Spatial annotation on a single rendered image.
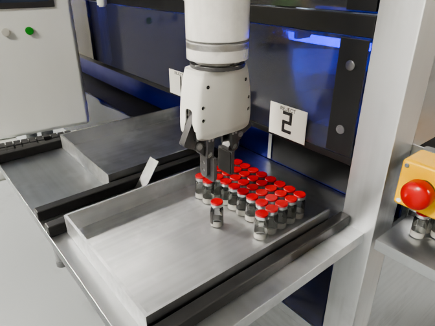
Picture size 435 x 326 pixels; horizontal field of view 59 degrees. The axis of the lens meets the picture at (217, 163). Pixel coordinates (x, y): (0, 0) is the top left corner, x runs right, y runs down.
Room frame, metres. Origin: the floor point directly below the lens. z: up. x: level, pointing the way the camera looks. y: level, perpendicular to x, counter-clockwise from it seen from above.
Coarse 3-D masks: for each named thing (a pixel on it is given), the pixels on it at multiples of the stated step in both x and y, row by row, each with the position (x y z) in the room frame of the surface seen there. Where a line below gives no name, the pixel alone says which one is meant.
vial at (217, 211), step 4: (212, 208) 0.52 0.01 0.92; (216, 208) 0.52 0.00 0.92; (220, 208) 0.52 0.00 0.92; (212, 212) 0.52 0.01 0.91; (216, 212) 0.52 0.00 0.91; (220, 212) 0.52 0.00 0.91; (216, 216) 0.52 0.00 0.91; (220, 216) 0.52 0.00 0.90; (216, 220) 0.52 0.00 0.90; (220, 220) 0.52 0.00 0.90; (212, 224) 0.52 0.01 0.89; (216, 224) 0.52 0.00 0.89; (220, 224) 0.52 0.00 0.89
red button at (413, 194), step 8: (408, 184) 0.44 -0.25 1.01; (416, 184) 0.43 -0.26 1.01; (424, 184) 0.43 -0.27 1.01; (400, 192) 0.45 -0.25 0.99; (408, 192) 0.43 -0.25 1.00; (416, 192) 0.43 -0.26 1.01; (424, 192) 0.42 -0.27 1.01; (432, 192) 0.43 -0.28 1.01; (408, 200) 0.43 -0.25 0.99; (416, 200) 0.43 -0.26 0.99; (424, 200) 0.42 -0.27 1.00; (432, 200) 0.42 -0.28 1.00; (416, 208) 0.43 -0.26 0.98; (424, 208) 0.42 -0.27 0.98
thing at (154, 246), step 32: (128, 192) 0.58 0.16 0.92; (160, 192) 0.62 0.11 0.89; (192, 192) 0.63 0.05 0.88; (96, 224) 0.53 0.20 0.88; (128, 224) 0.53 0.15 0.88; (160, 224) 0.53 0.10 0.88; (192, 224) 0.53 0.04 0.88; (224, 224) 0.53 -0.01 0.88; (288, 224) 0.53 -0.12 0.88; (96, 256) 0.41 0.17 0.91; (128, 256) 0.45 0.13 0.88; (160, 256) 0.45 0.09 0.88; (192, 256) 0.45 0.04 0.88; (224, 256) 0.45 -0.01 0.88; (256, 256) 0.42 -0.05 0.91; (128, 288) 0.38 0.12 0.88; (160, 288) 0.38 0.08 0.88; (192, 288) 0.35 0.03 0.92; (160, 320) 0.32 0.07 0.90
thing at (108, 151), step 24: (120, 120) 0.94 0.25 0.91; (144, 120) 0.98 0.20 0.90; (168, 120) 1.03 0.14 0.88; (72, 144) 0.78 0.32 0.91; (96, 144) 0.86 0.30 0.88; (120, 144) 0.86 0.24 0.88; (144, 144) 0.86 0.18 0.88; (168, 144) 0.86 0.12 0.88; (216, 144) 0.81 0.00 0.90; (96, 168) 0.68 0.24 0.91; (120, 168) 0.73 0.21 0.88
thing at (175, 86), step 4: (172, 72) 0.93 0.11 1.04; (176, 72) 0.91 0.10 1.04; (180, 72) 0.90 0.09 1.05; (172, 76) 0.93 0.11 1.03; (176, 76) 0.92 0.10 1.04; (172, 80) 0.93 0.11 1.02; (176, 80) 0.92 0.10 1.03; (172, 84) 0.93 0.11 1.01; (176, 84) 0.92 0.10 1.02; (172, 88) 0.93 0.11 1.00; (176, 88) 0.92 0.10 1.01; (180, 88) 0.90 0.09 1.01; (172, 92) 0.93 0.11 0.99; (176, 92) 0.92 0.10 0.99; (180, 92) 0.90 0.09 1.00
